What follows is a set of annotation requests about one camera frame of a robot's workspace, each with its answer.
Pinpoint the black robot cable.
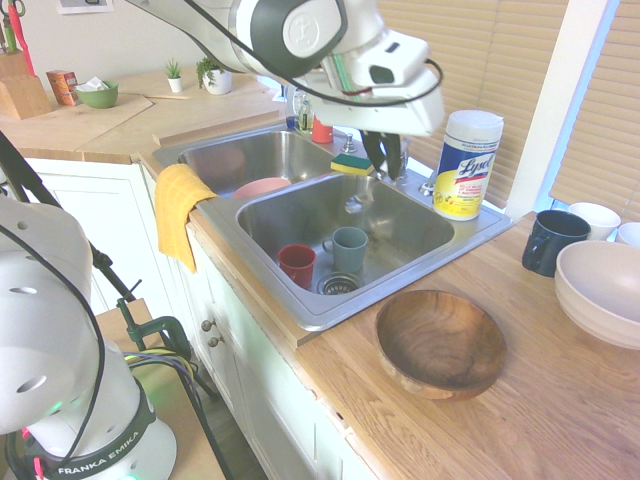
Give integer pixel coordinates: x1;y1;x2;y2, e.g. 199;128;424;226
179;0;446;109

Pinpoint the pink bowl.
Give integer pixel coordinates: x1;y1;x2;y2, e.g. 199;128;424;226
231;176;293;201

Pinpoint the orange cardboard box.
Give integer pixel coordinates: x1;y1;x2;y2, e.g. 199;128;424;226
45;69;80;107

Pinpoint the trailing plant in white pot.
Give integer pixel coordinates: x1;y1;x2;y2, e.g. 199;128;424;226
195;56;234;96

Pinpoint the Lysol wipes canister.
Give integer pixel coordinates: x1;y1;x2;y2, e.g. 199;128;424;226
432;110;505;222

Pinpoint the metal drain strainer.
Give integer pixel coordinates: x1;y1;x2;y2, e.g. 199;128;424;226
315;272;362;296

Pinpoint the green bowl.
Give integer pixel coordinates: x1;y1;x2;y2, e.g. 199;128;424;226
74;79;121;110

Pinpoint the yellow and green sponge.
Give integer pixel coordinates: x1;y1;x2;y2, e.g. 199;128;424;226
330;152;376;177

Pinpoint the small plant in white pot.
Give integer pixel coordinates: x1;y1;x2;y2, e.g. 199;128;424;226
163;58;185;94

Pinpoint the large white mug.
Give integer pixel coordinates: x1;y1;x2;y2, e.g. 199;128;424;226
567;201;622;242

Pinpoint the brown wooden bowl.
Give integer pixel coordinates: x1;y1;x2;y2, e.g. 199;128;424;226
374;289;508;402

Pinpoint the green clamp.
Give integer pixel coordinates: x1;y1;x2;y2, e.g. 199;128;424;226
115;297;194;352

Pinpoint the small white mug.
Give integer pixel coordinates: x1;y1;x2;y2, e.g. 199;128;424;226
615;222;640;249

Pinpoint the beige bowl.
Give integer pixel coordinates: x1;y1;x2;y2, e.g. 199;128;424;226
557;304;640;350
553;240;640;334

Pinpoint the tan window blind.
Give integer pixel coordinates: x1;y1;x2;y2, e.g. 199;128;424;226
377;0;571;210
548;0;640;224

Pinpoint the red spray bottle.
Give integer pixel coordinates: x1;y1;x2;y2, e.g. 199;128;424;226
311;117;335;145

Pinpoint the stainless steel double sink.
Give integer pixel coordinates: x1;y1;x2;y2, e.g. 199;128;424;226
151;124;515;334

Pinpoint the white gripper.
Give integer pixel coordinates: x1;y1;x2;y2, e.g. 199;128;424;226
313;68;446;181

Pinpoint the red cup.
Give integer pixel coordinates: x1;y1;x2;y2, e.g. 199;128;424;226
277;243;318;290

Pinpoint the coloured cable bundle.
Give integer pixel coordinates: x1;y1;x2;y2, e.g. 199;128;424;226
122;349;201;401

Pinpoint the yellow dish towel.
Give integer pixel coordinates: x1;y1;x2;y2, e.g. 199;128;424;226
154;163;220;275

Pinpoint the white base cabinet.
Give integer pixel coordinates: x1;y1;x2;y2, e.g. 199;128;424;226
19;157;386;480

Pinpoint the wooden knife block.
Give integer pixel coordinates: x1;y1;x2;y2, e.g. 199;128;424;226
0;47;53;121

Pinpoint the dark blue mug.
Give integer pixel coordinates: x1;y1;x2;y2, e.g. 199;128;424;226
521;209;593;277

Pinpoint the grey-green mug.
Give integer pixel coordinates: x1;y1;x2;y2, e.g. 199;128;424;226
321;226;370;275

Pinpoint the red handled utensil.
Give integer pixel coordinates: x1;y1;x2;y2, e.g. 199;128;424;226
8;3;36;76

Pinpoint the clear soap pump bottle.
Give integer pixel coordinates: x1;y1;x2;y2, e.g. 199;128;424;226
295;89;315;134

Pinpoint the black camera tripod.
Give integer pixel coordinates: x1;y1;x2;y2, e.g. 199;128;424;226
0;129;236;480

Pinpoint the blue liquid bottle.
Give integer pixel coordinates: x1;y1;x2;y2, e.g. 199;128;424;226
284;85;300;130

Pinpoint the white paper sheet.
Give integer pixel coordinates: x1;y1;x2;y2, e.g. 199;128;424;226
56;0;115;15

